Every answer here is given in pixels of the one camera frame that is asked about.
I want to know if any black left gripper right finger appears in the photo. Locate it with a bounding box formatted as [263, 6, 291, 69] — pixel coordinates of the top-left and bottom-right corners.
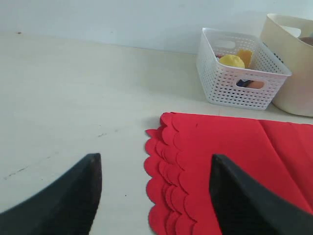
[209, 154, 313, 235]

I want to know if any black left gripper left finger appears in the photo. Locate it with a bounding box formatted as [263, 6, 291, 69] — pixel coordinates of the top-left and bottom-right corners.
[0, 153, 102, 235]

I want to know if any red scalloped placemat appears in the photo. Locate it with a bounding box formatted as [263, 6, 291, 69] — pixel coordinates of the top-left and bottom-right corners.
[144, 112, 313, 235]

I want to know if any blue white milk carton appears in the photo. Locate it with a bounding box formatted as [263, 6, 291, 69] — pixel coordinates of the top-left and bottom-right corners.
[236, 79, 252, 87]

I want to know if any yellow lemon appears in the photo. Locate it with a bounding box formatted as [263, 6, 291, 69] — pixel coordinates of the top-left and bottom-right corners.
[219, 54, 245, 69]

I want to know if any yellow cheese wedge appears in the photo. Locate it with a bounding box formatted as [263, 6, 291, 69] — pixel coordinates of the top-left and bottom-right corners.
[237, 49, 252, 69]

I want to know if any brown wooden plate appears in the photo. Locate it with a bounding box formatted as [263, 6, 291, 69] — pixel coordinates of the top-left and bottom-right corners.
[300, 37, 313, 46]

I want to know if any white perforated plastic basket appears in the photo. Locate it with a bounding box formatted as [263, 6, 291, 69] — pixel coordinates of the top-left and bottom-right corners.
[196, 28, 291, 110]

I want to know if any cream plastic bin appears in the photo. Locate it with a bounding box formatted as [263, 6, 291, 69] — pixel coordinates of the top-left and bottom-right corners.
[260, 13, 313, 117]

